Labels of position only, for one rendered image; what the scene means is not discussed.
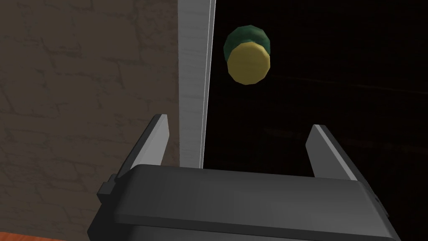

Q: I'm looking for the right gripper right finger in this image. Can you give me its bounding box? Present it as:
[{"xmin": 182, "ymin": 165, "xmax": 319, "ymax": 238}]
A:
[{"xmin": 305, "ymin": 124, "xmax": 368, "ymax": 182}]

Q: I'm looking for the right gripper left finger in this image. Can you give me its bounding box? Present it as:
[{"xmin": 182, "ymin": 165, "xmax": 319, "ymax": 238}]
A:
[{"xmin": 117, "ymin": 113, "xmax": 170, "ymax": 179}]

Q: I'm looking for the green and yellow door knob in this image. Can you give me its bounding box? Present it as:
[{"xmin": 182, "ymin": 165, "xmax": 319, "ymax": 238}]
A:
[{"xmin": 223, "ymin": 25, "xmax": 271, "ymax": 86}]

